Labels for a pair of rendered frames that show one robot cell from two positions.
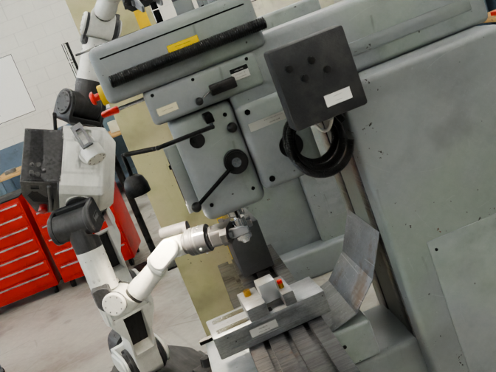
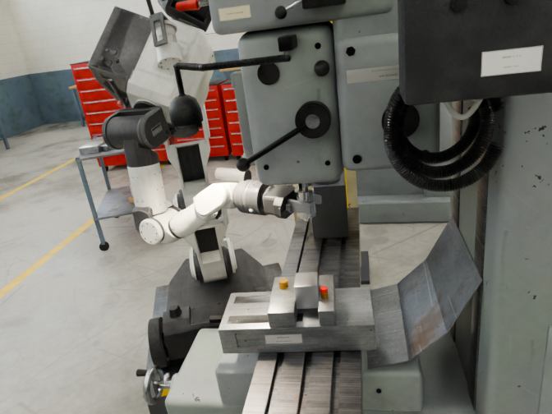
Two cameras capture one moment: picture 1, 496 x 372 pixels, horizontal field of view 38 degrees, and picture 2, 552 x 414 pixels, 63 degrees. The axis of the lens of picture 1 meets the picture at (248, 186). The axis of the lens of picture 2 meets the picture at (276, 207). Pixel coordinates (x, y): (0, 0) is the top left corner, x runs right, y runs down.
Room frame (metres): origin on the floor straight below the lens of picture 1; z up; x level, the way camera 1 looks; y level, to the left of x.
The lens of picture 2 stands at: (1.13, -0.15, 1.64)
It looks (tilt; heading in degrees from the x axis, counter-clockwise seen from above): 22 degrees down; 17
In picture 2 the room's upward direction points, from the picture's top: 8 degrees counter-clockwise
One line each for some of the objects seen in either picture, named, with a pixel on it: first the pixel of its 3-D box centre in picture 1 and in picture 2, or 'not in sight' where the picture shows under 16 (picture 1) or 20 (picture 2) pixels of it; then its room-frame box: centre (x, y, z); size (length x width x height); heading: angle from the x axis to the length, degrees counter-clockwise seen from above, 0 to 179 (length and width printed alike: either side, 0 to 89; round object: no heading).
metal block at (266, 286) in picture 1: (266, 288); (307, 290); (2.00, 0.06, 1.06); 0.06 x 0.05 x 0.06; 7
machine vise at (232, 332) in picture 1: (264, 310); (296, 312); (2.00, 0.09, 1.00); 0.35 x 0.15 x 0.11; 97
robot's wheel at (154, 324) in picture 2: not in sight; (158, 342); (2.44, 0.80, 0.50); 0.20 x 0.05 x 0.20; 24
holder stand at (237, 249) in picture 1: (244, 240); (328, 198); (2.60, 0.09, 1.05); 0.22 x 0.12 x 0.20; 7
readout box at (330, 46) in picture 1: (316, 77); (480, 12); (1.81, -0.26, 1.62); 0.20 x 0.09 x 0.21; 94
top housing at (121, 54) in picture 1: (176, 47); not in sight; (2.12, 0.05, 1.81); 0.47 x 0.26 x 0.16; 94
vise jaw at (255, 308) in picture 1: (252, 303); (284, 300); (1.99, 0.11, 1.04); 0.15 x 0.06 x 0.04; 7
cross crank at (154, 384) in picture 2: not in sight; (164, 384); (2.08, 0.56, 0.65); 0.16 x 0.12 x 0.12; 94
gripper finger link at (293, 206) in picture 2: (238, 232); (298, 207); (2.09, 0.08, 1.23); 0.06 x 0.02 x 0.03; 73
